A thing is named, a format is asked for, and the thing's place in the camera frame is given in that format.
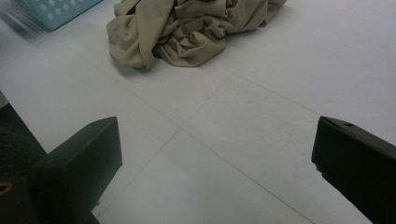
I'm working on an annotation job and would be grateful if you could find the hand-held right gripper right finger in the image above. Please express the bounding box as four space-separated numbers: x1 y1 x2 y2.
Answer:
310 116 396 224

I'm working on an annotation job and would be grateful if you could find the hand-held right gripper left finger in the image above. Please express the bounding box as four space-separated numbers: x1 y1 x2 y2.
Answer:
30 116 123 224

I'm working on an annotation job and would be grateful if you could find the light blue perforated plastic basket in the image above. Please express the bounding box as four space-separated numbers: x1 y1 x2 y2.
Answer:
8 0 105 33

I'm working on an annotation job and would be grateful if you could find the beige cloth garment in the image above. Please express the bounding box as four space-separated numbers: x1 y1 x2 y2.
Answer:
106 0 289 70

